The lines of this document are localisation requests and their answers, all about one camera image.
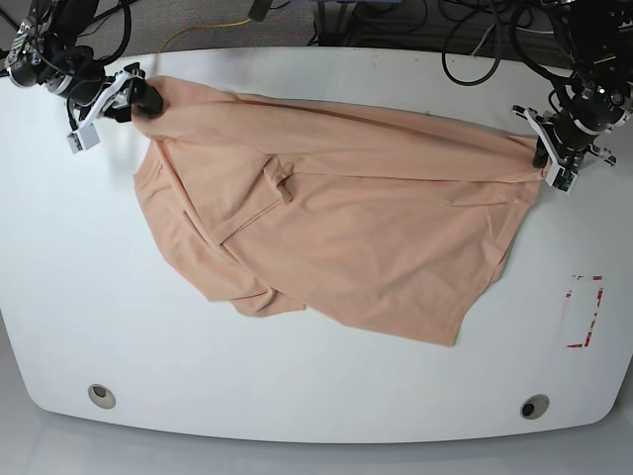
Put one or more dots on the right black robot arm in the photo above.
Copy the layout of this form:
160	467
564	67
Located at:
46	51

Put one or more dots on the right table cable grommet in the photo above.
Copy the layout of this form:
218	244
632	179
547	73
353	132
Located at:
535	407

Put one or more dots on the peach T-shirt with emoji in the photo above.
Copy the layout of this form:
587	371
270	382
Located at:
384	220

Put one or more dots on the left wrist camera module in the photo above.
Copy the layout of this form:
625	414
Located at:
561	178

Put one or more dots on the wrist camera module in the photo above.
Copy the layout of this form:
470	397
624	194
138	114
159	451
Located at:
561	178
83	139

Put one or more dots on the red tape rectangle marking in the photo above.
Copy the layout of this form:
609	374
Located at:
581	307

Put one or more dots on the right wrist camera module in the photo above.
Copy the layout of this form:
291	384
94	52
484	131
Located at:
83	139

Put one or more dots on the table cable grommet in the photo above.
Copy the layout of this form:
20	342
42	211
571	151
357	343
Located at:
102	397
535	407

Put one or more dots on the left table cable grommet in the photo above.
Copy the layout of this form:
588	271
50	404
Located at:
102	397

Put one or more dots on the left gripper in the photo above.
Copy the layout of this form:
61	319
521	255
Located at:
564	139

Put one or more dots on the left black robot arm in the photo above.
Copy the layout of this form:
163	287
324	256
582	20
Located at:
597	95

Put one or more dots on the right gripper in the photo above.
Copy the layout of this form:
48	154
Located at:
113	98

